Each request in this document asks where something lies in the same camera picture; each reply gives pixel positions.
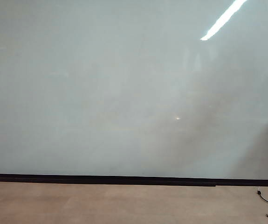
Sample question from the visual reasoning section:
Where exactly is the white whiteboard with black frame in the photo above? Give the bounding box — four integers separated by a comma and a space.
0, 0, 268, 187

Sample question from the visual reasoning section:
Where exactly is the black table edge rail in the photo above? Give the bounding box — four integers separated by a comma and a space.
0, 178, 217, 188

